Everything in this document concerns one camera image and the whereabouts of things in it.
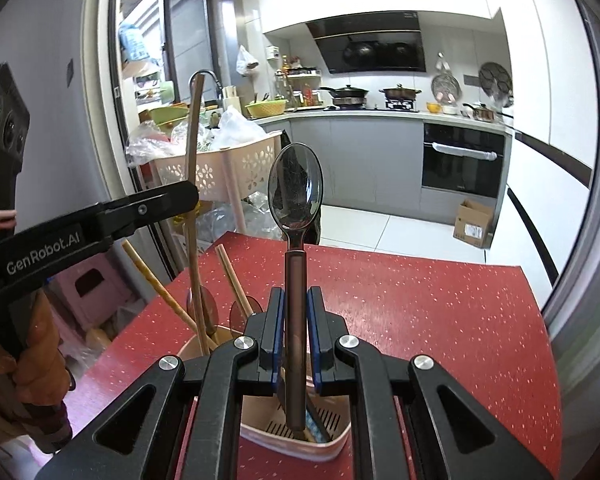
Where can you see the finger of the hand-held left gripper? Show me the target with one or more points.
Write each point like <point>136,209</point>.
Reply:
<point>160,202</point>

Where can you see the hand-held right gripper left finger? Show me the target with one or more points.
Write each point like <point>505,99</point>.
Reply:
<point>278,332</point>

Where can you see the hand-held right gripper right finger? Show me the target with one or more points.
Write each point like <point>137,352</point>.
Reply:
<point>314,332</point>

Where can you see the dark brown chopstick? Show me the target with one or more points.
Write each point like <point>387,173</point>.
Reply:
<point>194,150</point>

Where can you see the light wooden chopstick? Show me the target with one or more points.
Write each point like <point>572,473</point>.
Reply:
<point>230,275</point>
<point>150,280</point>

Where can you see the beige plastic utensil holder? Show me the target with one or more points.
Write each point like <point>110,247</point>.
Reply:
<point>330,447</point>

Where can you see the person's left hand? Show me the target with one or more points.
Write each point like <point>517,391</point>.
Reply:
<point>40,340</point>

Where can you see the brown translucent spoon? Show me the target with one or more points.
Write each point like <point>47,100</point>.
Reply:
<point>252,312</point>
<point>207,310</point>

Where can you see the pink plastic stool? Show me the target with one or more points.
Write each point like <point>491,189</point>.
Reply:
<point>95,285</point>

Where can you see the green plastic basket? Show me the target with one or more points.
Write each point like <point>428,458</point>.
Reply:
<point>162,114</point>

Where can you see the beige plastic storage cart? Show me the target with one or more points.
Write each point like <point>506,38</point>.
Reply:
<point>250,165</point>

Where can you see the heap of clear plastic bags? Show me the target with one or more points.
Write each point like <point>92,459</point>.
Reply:
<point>237,127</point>

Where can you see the black kitchen faucet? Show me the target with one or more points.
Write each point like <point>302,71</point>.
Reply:
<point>211,76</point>

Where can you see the yellow woven basket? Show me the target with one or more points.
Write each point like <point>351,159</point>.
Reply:
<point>266,108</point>

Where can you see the blue bag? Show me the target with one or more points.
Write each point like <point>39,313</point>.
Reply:
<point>132,42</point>

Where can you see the hanging white plastic bag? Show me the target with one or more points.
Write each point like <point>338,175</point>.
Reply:
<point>246,62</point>

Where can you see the grey lower cabinets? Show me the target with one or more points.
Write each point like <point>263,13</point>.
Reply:
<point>360,160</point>

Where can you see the white spice rack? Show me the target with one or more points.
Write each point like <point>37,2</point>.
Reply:
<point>302,80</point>

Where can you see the cardboard box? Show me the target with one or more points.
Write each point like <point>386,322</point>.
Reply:
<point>475,225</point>

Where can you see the black wok with lid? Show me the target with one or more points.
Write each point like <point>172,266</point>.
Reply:
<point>347,95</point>

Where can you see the black built-in oven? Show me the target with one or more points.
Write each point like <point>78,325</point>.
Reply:
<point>462,160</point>

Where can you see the gas stove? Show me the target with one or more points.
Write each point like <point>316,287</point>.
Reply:
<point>375,106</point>

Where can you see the brown cooking pot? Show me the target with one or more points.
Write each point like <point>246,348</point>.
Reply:
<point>400,94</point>

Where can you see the yellow bowl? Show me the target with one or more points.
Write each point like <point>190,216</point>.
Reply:
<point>433,107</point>

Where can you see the black range hood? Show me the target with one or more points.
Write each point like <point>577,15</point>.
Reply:
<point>375,42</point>

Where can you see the small steel pot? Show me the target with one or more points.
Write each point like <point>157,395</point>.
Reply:
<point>479,112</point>

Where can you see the silver round steamer rack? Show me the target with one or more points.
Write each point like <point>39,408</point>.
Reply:
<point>445,87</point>

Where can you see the dark round steamer rack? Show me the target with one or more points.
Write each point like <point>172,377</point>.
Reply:
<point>495,77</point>

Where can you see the white refrigerator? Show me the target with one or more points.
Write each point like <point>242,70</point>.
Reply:
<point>545,110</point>

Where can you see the grey wall switch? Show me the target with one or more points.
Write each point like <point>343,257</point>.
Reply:
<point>70,72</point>

